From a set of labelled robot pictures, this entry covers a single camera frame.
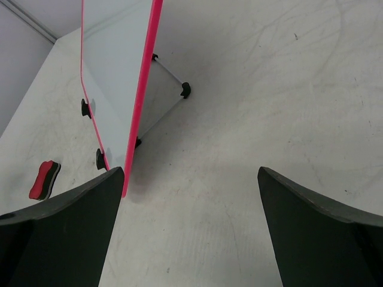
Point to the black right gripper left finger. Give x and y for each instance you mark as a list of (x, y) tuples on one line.
[(62, 241)]

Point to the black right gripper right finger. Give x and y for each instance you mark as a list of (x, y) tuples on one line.
[(318, 241)]

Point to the red whiteboard eraser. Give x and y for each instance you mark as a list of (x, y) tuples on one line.
[(43, 185)]

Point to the pink framed whiteboard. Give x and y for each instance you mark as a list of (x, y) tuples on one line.
[(117, 42)]

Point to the black right stand foot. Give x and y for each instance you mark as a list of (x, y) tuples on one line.
[(102, 159)]

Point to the black stand foot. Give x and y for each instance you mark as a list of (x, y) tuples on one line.
[(102, 159), (88, 109)]

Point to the black left stand foot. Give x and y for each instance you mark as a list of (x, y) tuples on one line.
[(88, 109)]

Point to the wire whiteboard stand frame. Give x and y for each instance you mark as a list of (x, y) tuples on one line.
[(164, 90)]

